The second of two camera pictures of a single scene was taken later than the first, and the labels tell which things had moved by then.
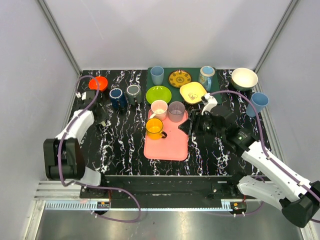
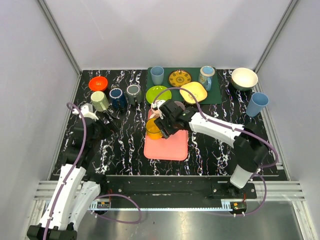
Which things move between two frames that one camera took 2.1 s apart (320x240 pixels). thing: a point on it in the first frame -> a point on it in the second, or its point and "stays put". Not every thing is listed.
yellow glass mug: [154, 128] stays put
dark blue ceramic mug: [118, 99] stays put
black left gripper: [100, 110] -> [105, 119]
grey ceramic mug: [134, 94] stays put
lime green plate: [158, 92] stays put
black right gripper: [194, 122] -> [160, 123]
